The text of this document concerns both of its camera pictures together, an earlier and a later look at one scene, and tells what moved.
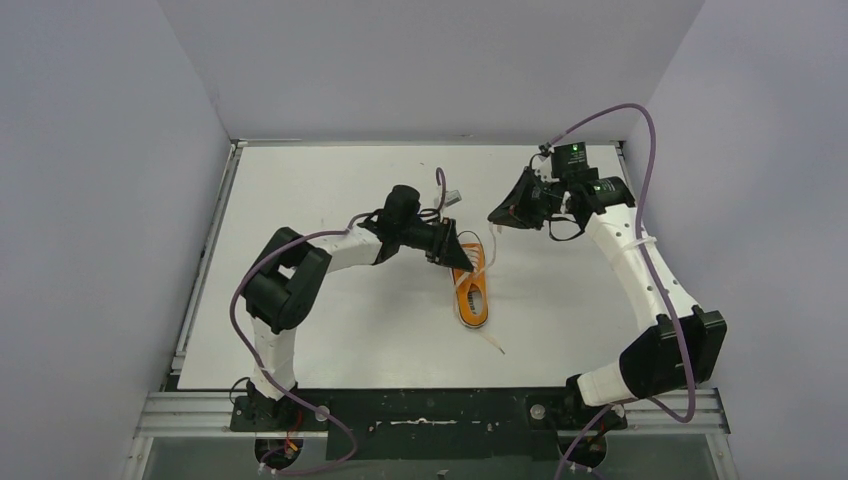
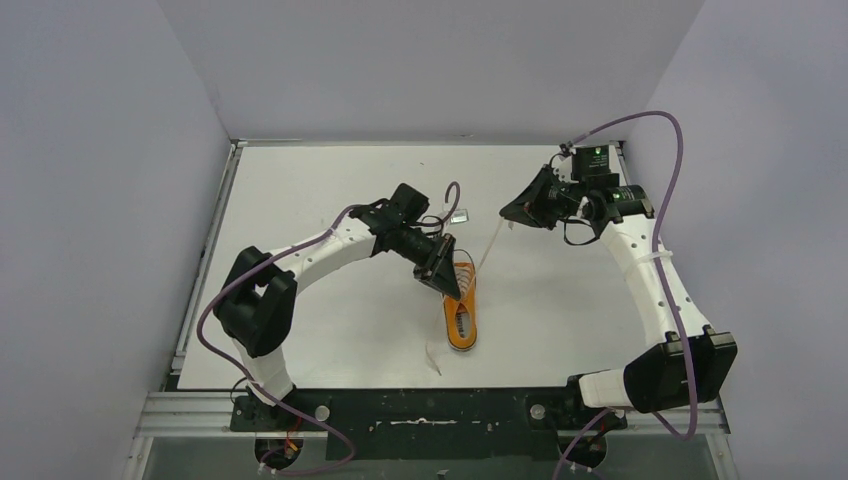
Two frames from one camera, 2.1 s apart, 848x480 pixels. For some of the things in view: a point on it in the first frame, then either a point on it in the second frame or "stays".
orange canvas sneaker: [470, 288] → [461, 315]
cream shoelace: [478, 257] → [464, 278]
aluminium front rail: [176, 415] stays
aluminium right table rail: [621, 148] stays
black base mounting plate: [433, 424] stays
